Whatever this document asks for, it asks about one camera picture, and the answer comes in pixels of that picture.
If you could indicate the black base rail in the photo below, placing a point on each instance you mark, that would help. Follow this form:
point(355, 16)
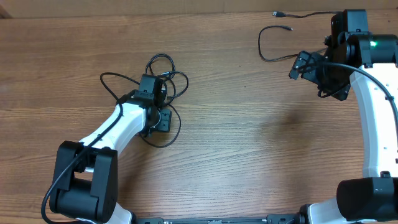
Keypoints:
point(269, 219)

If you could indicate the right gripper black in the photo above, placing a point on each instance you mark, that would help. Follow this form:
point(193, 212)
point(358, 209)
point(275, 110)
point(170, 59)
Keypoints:
point(301, 66)

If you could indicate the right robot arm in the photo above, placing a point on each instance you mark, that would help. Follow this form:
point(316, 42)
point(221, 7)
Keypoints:
point(358, 60)

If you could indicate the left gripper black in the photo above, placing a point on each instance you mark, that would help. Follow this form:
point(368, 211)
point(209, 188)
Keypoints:
point(164, 125)

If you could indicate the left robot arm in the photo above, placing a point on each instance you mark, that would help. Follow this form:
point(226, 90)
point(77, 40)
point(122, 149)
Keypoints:
point(85, 178)

